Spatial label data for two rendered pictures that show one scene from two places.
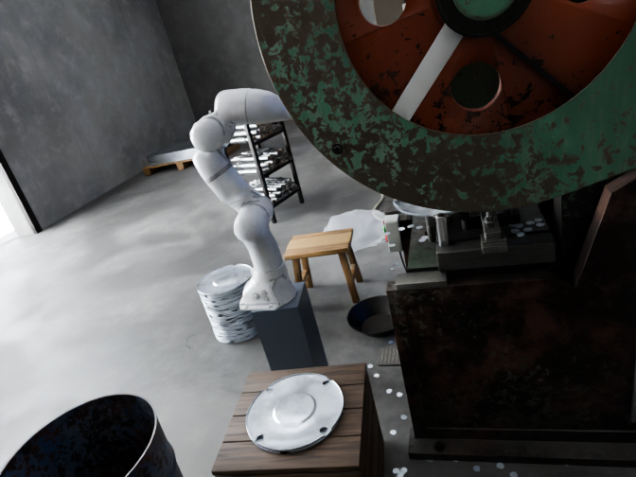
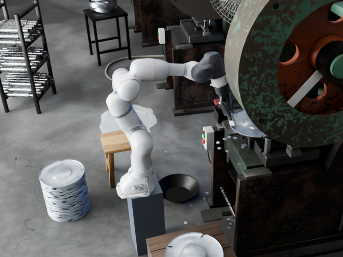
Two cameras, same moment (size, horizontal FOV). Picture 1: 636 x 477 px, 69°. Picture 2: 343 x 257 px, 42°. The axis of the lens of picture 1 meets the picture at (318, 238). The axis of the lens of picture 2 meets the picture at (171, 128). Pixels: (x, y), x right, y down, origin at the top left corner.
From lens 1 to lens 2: 129 cm
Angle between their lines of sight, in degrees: 27
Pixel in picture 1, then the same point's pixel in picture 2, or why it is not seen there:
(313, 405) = (204, 250)
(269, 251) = (148, 158)
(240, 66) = not seen: outside the picture
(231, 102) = (146, 70)
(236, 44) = not seen: outside the picture
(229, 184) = (132, 118)
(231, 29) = not seen: outside the picture
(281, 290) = (151, 182)
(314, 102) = (256, 100)
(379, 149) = (280, 121)
